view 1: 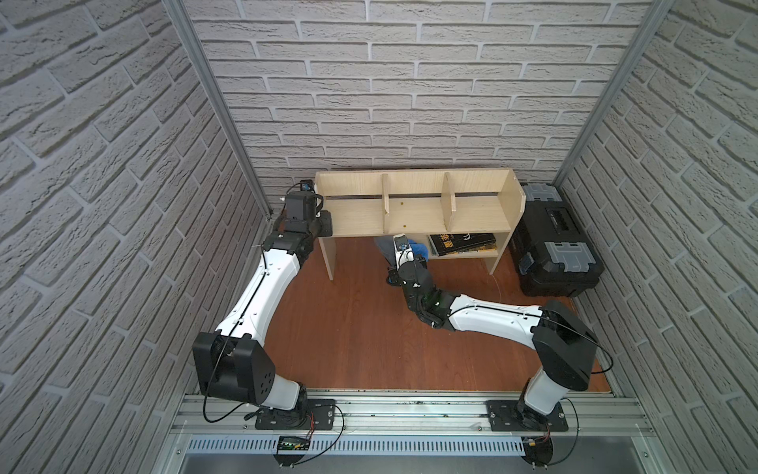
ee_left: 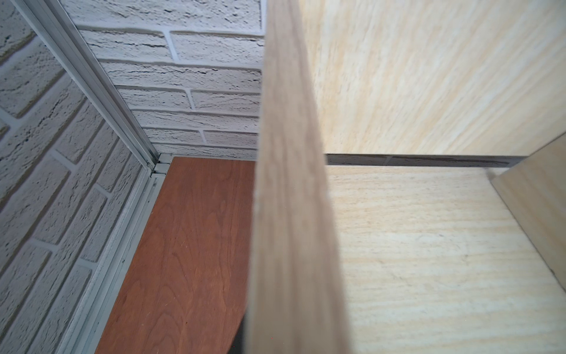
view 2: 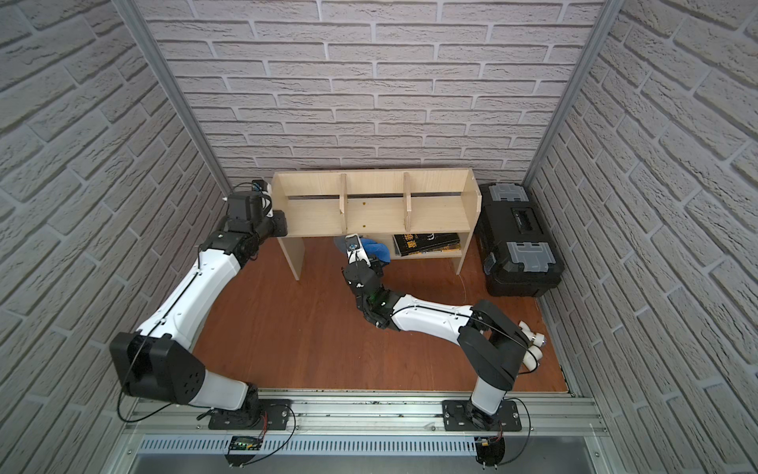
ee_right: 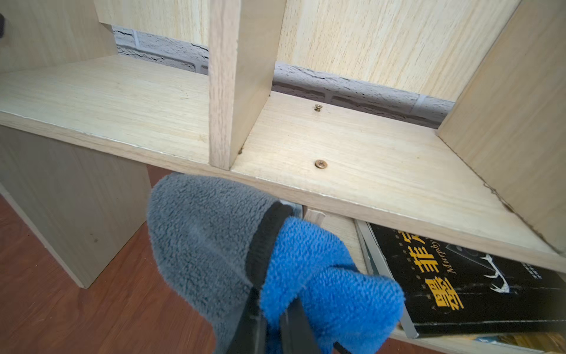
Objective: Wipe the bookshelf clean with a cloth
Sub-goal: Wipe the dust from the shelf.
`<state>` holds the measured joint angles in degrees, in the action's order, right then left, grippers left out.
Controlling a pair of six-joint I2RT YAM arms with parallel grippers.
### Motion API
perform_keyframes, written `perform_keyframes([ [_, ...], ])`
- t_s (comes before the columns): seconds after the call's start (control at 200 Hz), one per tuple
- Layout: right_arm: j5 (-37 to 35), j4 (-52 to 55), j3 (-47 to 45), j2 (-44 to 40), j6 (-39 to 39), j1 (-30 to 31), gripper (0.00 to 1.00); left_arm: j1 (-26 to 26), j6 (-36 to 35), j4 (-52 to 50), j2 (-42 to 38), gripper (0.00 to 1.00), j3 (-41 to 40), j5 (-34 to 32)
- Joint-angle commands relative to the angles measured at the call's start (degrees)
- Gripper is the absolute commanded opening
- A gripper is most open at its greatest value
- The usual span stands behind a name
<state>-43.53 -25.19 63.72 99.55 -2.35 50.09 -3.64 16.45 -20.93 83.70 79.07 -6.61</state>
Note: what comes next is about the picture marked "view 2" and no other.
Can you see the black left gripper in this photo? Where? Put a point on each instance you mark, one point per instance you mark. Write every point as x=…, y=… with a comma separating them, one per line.
x=275, y=223

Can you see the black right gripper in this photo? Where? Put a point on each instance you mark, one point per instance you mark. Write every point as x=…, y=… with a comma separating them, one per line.
x=344, y=271

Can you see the blue and grey cleaning cloth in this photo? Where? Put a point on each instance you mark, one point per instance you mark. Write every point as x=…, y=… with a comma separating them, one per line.
x=372, y=248

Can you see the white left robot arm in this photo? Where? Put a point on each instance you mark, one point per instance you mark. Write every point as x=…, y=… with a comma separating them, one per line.
x=156, y=361

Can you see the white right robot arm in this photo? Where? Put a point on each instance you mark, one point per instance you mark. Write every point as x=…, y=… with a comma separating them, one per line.
x=497, y=349

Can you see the light wooden bookshelf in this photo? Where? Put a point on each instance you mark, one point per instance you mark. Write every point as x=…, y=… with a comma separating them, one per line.
x=378, y=204

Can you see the black book with yellow title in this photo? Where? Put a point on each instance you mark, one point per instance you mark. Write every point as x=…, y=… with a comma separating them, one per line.
x=416, y=244

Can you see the black toolbox with grey latches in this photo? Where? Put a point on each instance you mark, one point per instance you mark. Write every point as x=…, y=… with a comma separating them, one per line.
x=519, y=256

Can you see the white pipe fitting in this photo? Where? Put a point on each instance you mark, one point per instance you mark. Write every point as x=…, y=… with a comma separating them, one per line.
x=535, y=343

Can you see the left small circuit board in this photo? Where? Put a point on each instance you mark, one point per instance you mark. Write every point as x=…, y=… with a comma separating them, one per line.
x=243, y=450

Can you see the small circuit board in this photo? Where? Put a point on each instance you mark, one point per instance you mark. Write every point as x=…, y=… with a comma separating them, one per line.
x=243, y=450
x=489, y=451

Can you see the right small circuit board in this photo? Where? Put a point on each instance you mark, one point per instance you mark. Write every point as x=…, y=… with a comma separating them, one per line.
x=489, y=451

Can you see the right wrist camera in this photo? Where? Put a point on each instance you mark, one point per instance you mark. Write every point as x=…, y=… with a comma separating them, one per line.
x=355, y=250

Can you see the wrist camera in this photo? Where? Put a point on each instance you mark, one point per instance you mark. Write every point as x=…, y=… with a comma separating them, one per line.
x=355, y=250
x=260, y=189

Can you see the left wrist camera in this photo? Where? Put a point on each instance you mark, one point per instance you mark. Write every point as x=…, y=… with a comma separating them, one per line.
x=260, y=189

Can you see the aluminium mounting rail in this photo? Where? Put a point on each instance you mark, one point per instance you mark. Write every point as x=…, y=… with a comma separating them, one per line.
x=386, y=413

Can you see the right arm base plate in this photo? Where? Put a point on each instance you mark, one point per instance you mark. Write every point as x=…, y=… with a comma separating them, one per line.
x=463, y=416

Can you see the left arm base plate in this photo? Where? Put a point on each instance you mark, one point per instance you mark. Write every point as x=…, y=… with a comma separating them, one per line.
x=249, y=413

